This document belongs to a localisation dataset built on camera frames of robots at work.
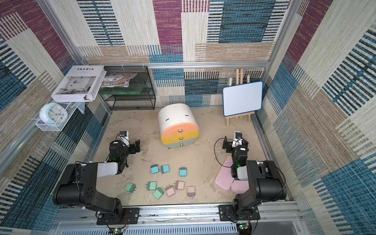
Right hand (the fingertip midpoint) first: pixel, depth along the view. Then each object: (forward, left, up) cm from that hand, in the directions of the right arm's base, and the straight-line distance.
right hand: (235, 135), depth 91 cm
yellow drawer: (-4, +40, +3) cm, 40 cm away
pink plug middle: (-26, +33, -9) cm, 43 cm away
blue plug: (-17, +49, -9) cm, 52 cm away
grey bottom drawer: (-3, +33, -5) cm, 34 cm away
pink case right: (-26, 0, -12) cm, 29 cm away
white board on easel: (+24, -8, +8) cm, 26 cm away
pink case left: (-23, +8, -10) cm, 26 cm away
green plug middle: (-26, +49, -9) cm, 56 cm away
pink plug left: (-29, +38, -9) cm, 49 cm away
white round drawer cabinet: (+11, +37, +9) cm, 40 cm away
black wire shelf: (+39, +66, +1) cm, 77 cm away
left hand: (0, +65, -4) cm, 65 cm away
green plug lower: (-30, +45, -9) cm, 55 cm away
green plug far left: (-27, +60, -9) cm, 67 cm away
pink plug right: (-29, +27, -9) cm, 41 cm away
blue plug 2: (-17, +42, -9) cm, 46 cm away
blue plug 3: (-18, +32, -10) cm, 38 cm away
